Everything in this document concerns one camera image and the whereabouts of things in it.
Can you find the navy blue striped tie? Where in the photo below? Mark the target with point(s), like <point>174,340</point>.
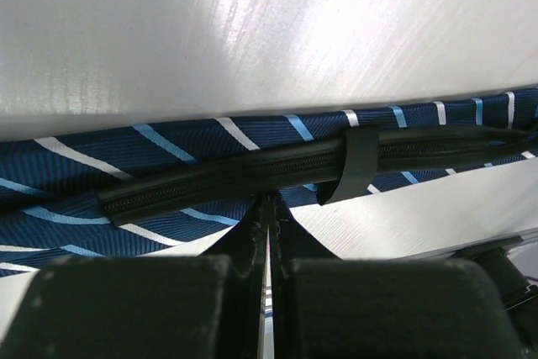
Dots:
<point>140,189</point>

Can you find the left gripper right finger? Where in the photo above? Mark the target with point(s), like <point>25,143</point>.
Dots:
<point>328,307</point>

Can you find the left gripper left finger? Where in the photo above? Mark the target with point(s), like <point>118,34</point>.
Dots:
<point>206,306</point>

